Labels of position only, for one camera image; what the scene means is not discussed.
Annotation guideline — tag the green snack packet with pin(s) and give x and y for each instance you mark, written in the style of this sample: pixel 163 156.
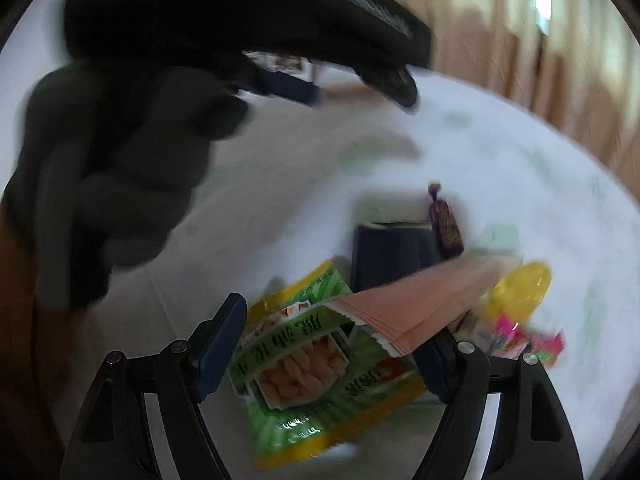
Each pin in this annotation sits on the green snack packet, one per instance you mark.
pixel 300 370

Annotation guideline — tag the pink colourful snack packet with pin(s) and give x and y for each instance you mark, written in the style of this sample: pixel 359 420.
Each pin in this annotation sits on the pink colourful snack packet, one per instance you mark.
pixel 542 345

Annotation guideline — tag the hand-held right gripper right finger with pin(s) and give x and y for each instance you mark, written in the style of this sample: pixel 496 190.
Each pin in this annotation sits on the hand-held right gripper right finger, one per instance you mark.
pixel 432 366

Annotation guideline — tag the beige curtain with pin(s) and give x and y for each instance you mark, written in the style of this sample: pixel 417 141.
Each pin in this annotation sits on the beige curtain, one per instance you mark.
pixel 500 10

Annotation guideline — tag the purple candy packet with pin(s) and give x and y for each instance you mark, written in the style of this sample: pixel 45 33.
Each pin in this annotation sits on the purple candy packet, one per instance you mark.
pixel 447 230

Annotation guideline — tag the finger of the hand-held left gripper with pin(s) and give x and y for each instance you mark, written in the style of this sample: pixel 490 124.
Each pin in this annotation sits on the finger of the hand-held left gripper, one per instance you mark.
pixel 392 87

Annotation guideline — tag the white green-print cloth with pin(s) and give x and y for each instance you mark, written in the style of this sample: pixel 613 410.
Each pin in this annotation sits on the white green-print cloth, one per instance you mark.
pixel 500 160

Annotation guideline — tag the navy blue tissue pack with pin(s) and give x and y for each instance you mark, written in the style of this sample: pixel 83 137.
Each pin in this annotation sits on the navy blue tissue pack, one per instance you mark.
pixel 385 255

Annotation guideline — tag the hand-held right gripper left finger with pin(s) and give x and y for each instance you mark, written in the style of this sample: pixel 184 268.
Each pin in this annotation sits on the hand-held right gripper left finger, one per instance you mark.
pixel 220 345

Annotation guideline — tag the person's left hand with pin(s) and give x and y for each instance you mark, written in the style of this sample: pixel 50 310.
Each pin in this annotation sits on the person's left hand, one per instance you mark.
pixel 110 170

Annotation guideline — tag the salmon pink snack packet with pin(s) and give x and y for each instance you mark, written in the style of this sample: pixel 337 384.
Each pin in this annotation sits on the salmon pink snack packet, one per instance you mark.
pixel 425 300

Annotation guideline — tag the yellow snack packet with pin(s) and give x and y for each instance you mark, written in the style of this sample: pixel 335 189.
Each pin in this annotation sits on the yellow snack packet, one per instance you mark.
pixel 525 285

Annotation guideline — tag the photo collage poster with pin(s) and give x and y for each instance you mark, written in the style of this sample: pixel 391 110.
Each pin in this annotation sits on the photo collage poster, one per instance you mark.
pixel 280 62

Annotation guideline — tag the person's left forearm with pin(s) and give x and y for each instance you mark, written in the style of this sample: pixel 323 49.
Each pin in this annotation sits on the person's left forearm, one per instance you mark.
pixel 20 360

